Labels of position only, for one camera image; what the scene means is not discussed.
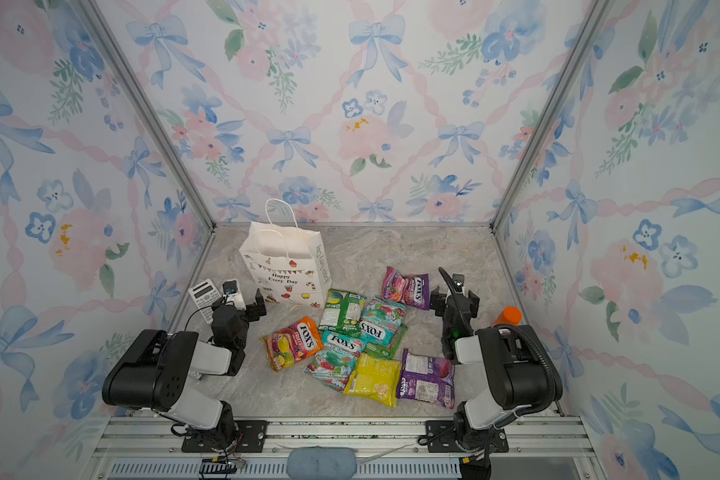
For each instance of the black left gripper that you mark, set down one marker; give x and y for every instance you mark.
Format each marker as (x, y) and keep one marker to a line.
(254, 308)

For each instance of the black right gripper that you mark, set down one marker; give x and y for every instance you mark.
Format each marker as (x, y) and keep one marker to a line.
(454, 303)

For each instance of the purple pink Fox's candy bag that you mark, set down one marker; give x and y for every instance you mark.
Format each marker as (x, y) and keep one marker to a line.
(409, 290)

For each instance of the white paper gift bag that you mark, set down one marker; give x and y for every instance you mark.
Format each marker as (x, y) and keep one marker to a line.
(288, 263)

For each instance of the purple snack bag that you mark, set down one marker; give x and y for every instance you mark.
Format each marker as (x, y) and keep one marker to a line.
(427, 379)

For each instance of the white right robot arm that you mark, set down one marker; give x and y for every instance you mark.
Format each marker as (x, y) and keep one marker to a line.
(521, 377)

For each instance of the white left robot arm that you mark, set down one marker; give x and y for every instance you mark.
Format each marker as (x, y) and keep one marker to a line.
(153, 374)

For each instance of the orange Fox's candy bag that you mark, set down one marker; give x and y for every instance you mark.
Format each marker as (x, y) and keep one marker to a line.
(292, 344)

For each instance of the green back-side snack bag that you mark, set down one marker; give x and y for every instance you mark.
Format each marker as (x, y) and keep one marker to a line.
(387, 352)

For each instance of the teal red Fox's candy bag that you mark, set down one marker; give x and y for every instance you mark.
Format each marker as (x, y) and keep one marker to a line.
(336, 361)

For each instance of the yellow snack bag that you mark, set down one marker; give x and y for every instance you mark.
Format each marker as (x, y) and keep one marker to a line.
(375, 379)

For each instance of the white calculator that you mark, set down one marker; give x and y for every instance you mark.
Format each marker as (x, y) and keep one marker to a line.
(204, 294)

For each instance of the orange bottle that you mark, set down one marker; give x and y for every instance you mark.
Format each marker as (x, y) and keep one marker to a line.
(509, 316)

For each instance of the grey blue cushion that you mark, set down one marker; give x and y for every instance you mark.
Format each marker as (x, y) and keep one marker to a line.
(321, 463)

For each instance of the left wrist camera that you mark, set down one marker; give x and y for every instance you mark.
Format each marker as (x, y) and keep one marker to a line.
(232, 294)

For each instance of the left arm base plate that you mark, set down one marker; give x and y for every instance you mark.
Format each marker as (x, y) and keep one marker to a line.
(241, 436)

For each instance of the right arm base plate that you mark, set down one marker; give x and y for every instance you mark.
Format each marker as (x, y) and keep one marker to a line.
(447, 436)

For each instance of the aluminium rail frame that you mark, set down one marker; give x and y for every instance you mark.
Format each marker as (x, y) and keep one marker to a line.
(534, 447)

